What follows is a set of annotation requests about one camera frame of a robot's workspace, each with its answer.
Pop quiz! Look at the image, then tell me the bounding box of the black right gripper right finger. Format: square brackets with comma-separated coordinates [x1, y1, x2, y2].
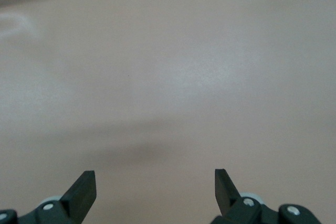
[209, 168, 322, 224]

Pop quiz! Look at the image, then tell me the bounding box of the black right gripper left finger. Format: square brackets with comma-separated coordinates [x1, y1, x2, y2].
[0, 170, 97, 224]

